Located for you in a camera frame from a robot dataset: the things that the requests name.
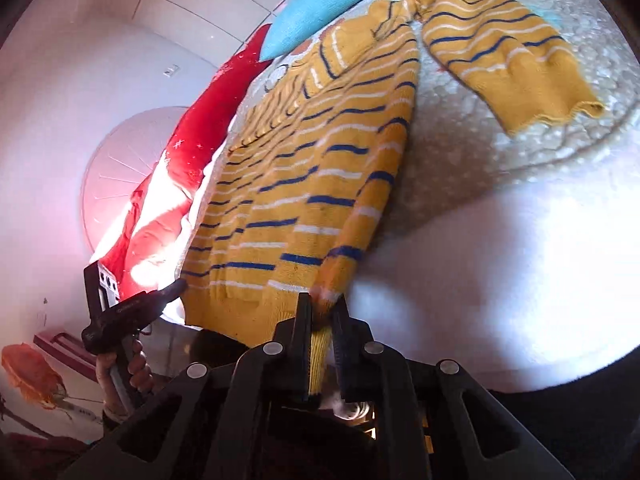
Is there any dark red furniture piece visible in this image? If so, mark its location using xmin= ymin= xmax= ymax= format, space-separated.
xmin=32 ymin=330 xmax=103 ymax=382

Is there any yellow striped knit sweater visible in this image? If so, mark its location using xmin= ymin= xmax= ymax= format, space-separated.
xmin=179 ymin=0 xmax=607 ymax=396

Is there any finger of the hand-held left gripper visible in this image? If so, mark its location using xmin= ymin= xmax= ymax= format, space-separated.
xmin=83 ymin=261 xmax=121 ymax=319
xmin=145 ymin=278 xmax=189 ymax=319

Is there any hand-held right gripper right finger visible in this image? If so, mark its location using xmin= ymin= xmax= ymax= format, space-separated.
xmin=330 ymin=297 xmax=576 ymax=480

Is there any long red pillow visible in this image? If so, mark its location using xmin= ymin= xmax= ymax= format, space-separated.
xmin=90 ymin=24 xmax=274 ymax=302

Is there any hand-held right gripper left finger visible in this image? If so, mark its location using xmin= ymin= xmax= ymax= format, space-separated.
xmin=60 ymin=292 xmax=322 ymax=480

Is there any person's left hand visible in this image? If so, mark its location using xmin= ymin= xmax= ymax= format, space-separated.
xmin=95 ymin=337 xmax=157 ymax=417

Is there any orange cloth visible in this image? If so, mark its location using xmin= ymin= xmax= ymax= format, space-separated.
xmin=1 ymin=342 xmax=64 ymax=407

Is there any white round headboard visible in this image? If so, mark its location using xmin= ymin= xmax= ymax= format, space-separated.
xmin=81 ymin=106 xmax=191 ymax=261

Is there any blue knit pillow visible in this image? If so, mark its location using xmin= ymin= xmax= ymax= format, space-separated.
xmin=259 ymin=0 xmax=376 ymax=61

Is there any heart-print quilted blanket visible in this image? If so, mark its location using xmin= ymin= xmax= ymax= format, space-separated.
xmin=210 ymin=0 xmax=640 ymax=241

